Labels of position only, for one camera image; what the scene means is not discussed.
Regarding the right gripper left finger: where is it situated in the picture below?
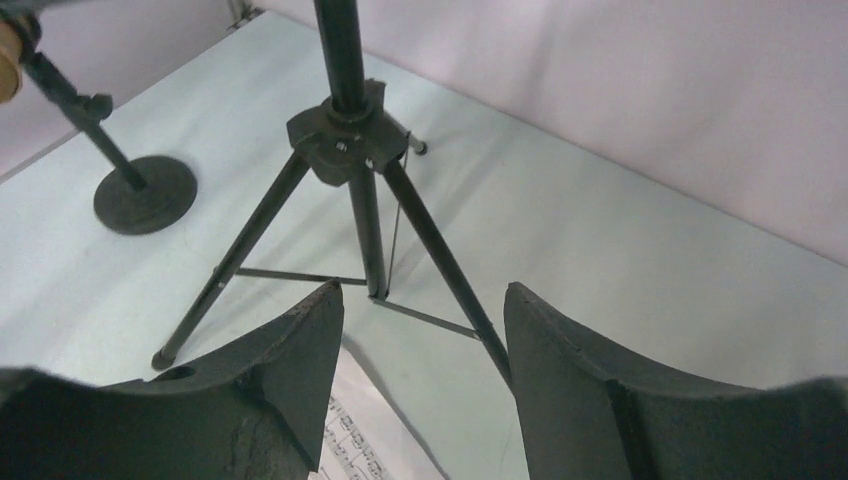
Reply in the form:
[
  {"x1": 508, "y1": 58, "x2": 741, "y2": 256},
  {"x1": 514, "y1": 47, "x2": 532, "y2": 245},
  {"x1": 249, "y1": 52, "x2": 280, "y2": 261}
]
[{"x1": 1, "y1": 280, "x2": 344, "y2": 479}]

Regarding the gold microphone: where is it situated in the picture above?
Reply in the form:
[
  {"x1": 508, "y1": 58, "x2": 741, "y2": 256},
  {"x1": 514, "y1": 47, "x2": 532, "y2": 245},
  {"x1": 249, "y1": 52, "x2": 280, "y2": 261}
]
[{"x1": 0, "y1": 21, "x2": 24, "y2": 103}]

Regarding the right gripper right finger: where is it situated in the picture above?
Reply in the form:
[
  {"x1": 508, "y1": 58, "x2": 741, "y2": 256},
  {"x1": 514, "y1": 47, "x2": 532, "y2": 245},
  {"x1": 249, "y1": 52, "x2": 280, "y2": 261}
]
[{"x1": 504, "y1": 282, "x2": 847, "y2": 479}]

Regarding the sheet music page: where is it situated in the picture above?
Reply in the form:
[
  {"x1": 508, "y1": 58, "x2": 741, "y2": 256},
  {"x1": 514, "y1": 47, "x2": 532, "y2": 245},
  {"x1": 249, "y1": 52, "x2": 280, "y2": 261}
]
[{"x1": 309, "y1": 349, "x2": 444, "y2": 480}]

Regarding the black left microphone stand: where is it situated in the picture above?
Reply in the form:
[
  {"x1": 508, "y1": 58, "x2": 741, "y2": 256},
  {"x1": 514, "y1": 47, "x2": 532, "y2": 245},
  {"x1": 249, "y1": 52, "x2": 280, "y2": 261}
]
[{"x1": 1, "y1": 1, "x2": 198, "y2": 236}]

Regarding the black music stand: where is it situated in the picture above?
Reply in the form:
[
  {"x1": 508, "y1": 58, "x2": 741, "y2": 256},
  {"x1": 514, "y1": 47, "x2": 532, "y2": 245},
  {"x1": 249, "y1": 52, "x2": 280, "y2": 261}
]
[{"x1": 151, "y1": 1, "x2": 512, "y2": 384}]

